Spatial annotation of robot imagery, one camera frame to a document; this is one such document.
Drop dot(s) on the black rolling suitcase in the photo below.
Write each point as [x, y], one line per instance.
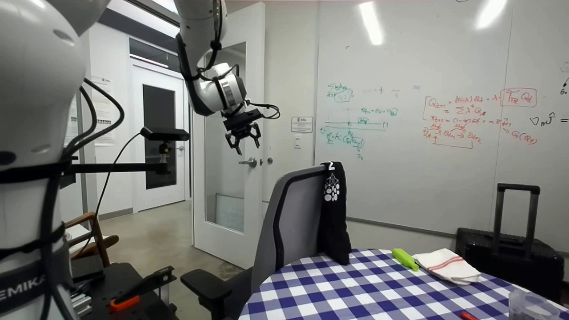
[508, 259]

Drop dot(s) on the grey mesh office chair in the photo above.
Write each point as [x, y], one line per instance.
[295, 213]

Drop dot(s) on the clear plastic cup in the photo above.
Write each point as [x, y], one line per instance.
[530, 304]

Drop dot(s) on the blue white checkered tablecloth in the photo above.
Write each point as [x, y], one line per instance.
[366, 290]

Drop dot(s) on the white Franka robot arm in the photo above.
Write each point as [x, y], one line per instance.
[35, 89]

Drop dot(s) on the black shirt with white print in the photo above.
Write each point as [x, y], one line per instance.
[334, 231]

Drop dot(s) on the wooden chair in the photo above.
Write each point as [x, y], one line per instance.
[89, 236]

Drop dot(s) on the black camera on stand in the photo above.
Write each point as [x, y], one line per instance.
[165, 133]

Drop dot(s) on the white paper wall sign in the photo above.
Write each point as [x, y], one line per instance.
[300, 124]

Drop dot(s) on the white towel with red stripe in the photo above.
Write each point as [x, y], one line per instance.
[446, 266]

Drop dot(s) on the green plastic object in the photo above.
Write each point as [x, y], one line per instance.
[405, 258]

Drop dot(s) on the black robot cart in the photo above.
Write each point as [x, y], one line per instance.
[126, 295]

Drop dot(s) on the white hallway door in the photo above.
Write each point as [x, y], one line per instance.
[160, 135]

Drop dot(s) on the white door with glass pane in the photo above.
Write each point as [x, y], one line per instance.
[227, 195]

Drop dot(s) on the red bowl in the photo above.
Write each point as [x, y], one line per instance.
[467, 314]

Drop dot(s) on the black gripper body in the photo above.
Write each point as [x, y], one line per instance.
[242, 122]

